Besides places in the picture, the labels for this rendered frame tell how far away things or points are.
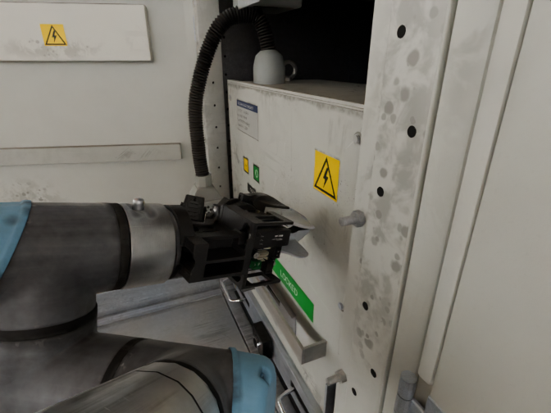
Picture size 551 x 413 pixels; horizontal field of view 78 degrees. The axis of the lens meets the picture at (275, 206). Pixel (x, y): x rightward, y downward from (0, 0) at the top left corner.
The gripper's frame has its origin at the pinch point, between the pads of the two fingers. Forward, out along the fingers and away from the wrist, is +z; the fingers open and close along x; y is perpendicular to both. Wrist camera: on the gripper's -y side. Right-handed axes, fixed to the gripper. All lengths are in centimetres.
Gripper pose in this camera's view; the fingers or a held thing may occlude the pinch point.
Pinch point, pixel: (298, 225)
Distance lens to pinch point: 47.2
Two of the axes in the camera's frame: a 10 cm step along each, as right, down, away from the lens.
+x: 2.0, -9.5, -2.3
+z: 7.5, 0.0, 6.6
